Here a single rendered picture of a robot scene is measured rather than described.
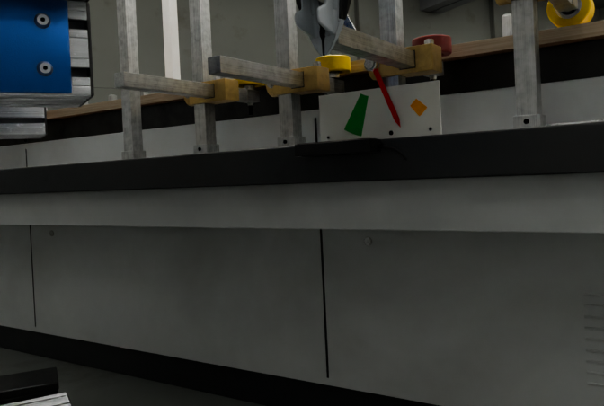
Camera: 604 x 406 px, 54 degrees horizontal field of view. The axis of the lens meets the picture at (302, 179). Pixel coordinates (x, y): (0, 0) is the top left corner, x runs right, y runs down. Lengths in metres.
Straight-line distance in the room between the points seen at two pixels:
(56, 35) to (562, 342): 1.10
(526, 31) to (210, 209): 0.81
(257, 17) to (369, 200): 7.57
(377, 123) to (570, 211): 0.38
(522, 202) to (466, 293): 0.34
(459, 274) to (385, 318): 0.22
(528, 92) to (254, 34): 7.65
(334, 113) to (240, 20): 7.39
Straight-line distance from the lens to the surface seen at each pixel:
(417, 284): 1.42
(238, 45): 8.49
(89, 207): 1.81
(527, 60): 1.10
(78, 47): 0.61
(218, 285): 1.75
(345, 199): 1.24
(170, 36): 2.96
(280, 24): 1.34
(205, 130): 1.45
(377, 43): 1.02
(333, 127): 1.23
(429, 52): 1.15
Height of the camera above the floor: 0.64
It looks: 1 degrees down
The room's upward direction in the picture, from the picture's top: 3 degrees counter-clockwise
